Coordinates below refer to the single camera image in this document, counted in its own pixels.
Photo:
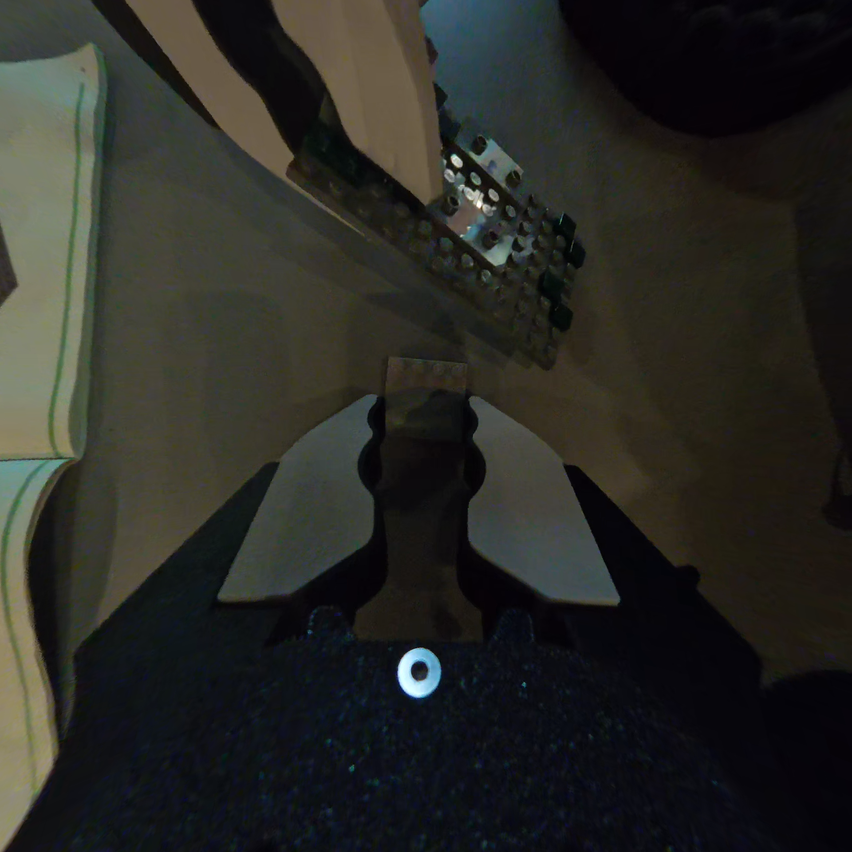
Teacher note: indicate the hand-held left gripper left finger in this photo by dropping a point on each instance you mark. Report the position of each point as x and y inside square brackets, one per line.
[306, 526]

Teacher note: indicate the light grey square plate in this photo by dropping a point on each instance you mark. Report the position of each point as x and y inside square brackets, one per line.
[426, 379]

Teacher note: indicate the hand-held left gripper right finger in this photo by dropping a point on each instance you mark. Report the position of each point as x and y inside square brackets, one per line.
[539, 526]

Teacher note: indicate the white instruction booklet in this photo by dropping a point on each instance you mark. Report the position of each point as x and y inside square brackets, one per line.
[40, 266]

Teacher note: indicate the dark green two-stud brick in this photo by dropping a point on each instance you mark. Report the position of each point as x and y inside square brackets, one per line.
[323, 148]

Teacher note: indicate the black honeycomb cushion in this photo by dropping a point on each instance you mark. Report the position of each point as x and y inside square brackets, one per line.
[699, 53]

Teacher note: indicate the grey studded building baseplate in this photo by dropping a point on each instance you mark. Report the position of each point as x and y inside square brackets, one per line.
[466, 286]

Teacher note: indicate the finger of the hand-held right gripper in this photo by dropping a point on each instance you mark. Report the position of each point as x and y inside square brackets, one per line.
[199, 66]
[379, 80]

